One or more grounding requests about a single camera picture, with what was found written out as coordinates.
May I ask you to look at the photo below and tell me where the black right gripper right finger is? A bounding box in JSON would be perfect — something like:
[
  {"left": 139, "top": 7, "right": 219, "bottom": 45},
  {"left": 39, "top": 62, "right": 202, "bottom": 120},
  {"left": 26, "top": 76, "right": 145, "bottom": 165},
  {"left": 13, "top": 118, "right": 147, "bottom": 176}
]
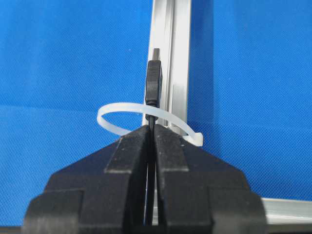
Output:
[{"left": 154, "top": 125, "right": 266, "bottom": 234}]

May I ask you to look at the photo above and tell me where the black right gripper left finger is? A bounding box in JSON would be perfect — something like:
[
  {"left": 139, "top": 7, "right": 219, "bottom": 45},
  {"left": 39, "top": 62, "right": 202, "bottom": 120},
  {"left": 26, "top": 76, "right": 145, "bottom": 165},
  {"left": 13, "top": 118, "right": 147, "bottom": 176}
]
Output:
[{"left": 23, "top": 125, "right": 150, "bottom": 234}]

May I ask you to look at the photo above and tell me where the black USB cable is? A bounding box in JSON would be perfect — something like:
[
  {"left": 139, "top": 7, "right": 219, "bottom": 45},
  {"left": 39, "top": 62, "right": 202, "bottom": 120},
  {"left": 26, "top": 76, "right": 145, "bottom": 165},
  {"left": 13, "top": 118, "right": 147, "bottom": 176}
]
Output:
[{"left": 143, "top": 48, "right": 163, "bottom": 227}]

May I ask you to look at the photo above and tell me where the white zip tie loop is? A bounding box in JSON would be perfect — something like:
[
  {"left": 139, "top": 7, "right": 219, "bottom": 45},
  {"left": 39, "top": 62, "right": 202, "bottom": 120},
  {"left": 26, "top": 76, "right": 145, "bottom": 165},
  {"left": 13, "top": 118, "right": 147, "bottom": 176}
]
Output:
[{"left": 97, "top": 102, "right": 203, "bottom": 147}]

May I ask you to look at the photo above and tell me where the blue cloth mat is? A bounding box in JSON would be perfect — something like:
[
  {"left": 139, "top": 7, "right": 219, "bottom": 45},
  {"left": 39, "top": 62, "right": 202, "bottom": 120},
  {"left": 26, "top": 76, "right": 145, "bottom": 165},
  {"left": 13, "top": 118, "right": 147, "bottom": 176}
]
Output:
[{"left": 0, "top": 0, "right": 312, "bottom": 226}]

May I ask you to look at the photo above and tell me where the aluminium extrusion frame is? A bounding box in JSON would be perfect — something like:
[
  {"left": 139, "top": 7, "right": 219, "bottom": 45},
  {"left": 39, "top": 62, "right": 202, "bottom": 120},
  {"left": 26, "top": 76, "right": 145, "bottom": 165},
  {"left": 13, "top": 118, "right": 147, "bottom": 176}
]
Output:
[{"left": 150, "top": 0, "right": 312, "bottom": 225}]

